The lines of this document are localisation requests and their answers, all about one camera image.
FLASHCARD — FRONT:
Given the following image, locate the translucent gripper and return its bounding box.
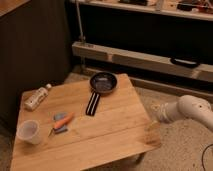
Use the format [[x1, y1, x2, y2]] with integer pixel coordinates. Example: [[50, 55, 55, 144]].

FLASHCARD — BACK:
[[145, 121, 160, 145]]

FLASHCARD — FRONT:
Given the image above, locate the black white striped block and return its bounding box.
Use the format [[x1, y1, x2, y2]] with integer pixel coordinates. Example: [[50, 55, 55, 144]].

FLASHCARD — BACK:
[[86, 92, 100, 116]]

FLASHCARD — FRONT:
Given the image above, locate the dark ceramic bowl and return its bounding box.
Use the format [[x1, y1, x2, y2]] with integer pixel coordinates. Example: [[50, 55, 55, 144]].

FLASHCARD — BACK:
[[90, 72, 117, 94]]

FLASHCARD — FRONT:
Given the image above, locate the orange toy carrot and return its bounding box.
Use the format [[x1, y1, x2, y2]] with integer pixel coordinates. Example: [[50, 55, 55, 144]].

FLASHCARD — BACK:
[[50, 113, 74, 134]]

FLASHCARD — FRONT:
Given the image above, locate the small grey blue block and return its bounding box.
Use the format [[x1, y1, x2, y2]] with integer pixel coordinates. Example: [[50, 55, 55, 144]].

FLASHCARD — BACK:
[[54, 126, 68, 134]]

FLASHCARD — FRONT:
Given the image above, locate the grey blue piece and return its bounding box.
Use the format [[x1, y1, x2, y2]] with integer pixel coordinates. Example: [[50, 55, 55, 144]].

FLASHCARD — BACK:
[[53, 113, 67, 121]]

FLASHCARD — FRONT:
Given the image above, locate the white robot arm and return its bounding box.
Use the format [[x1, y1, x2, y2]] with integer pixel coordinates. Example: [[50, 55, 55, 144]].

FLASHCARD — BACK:
[[145, 95, 213, 132]]

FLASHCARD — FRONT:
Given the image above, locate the wooden low table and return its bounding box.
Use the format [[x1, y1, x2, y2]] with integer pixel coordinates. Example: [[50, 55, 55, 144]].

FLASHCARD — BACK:
[[11, 74, 161, 171]]

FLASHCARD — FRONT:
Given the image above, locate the metal shelf upright pole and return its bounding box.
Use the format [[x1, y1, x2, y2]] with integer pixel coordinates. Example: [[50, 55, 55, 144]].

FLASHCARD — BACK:
[[75, 0, 86, 44]]

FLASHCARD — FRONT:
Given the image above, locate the clear plastic cup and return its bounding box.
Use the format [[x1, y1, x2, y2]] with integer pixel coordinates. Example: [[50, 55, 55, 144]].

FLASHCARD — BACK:
[[16, 120, 42, 145]]

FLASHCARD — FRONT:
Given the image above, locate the white plastic bottle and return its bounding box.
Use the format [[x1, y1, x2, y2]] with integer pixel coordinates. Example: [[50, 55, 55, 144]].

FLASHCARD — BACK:
[[24, 84, 52, 111]]

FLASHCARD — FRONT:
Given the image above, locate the black cable on floor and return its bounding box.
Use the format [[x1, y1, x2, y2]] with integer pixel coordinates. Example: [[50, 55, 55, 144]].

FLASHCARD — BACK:
[[201, 143, 213, 171]]

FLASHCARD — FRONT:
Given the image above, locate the black handle on shelf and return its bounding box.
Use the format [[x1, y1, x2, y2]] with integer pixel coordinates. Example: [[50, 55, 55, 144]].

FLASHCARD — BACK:
[[170, 58, 201, 68]]

